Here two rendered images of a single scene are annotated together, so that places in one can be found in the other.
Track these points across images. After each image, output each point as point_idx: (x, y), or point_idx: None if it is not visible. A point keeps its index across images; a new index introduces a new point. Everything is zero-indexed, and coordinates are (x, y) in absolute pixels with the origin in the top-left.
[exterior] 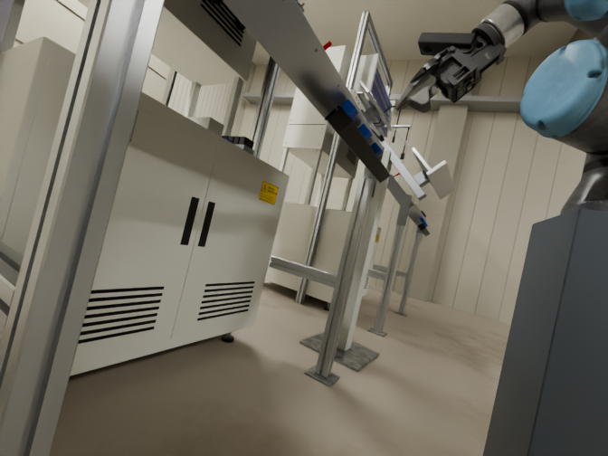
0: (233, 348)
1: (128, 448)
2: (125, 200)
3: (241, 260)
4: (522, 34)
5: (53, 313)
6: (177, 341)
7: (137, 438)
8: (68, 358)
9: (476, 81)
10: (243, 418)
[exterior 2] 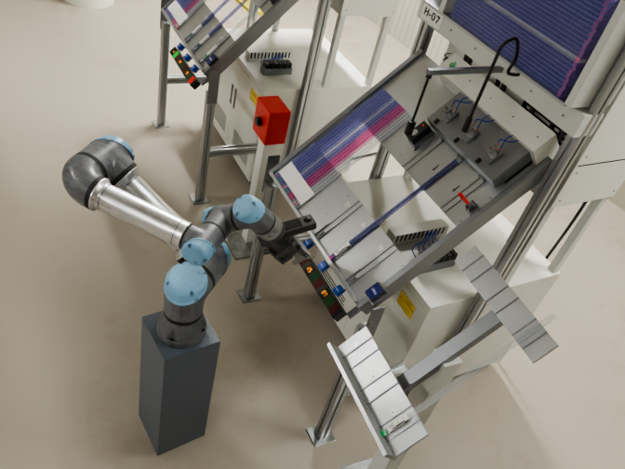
0: None
1: (290, 323)
2: None
3: (379, 332)
4: (255, 233)
5: (254, 246)
6: (346, 336)
7: (294, 326)
8: (254, 256)
9: (272, 253)
10: (293, 363)
